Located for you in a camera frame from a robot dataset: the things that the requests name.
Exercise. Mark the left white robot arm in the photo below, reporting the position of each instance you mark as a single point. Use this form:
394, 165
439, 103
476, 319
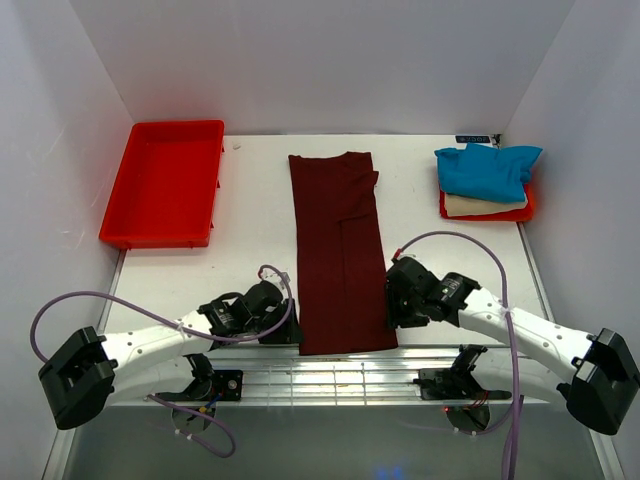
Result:
91, 371

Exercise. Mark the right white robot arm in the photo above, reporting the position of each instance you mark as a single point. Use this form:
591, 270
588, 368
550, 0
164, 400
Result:
594, 376

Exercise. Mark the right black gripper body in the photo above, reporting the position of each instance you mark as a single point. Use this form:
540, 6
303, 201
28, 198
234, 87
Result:
404, 311

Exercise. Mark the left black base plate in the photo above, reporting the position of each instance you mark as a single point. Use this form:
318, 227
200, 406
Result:
221, 385

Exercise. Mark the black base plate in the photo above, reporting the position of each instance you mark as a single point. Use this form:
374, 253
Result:
453, 385
221, 385

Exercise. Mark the aluminium rail frame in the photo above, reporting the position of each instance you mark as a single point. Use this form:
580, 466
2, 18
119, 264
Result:
278, 377

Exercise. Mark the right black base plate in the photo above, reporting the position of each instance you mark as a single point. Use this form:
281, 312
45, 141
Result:
453, 385

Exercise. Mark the maroon t shirt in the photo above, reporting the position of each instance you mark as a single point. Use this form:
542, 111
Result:
341, 271

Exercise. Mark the large red tray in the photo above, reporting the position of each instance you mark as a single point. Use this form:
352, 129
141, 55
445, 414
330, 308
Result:
164, 192

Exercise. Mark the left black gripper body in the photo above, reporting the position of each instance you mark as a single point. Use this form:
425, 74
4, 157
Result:
256, 326

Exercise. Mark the small black label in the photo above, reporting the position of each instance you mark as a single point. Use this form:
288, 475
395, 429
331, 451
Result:
477, 139

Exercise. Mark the blue folded t shirt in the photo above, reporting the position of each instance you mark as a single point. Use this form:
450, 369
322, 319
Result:
487, 173

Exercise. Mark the small red tray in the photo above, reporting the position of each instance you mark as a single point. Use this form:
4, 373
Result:
521, 215

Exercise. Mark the beige folded t shirt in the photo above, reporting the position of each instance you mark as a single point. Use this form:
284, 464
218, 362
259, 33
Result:
458, 206

